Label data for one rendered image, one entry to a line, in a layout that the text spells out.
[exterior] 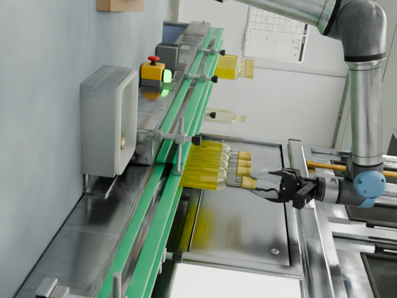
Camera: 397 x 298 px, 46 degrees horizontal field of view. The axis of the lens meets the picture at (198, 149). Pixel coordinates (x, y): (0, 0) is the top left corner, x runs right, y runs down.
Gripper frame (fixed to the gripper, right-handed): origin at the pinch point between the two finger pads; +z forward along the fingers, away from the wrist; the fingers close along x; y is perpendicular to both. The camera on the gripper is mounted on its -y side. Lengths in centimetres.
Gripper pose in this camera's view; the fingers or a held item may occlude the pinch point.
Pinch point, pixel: (253, 183)
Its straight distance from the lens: 140.4
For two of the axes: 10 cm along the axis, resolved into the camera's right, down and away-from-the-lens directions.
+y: 1.0, -3.3, 9.4
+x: 0.9, -9.3, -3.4
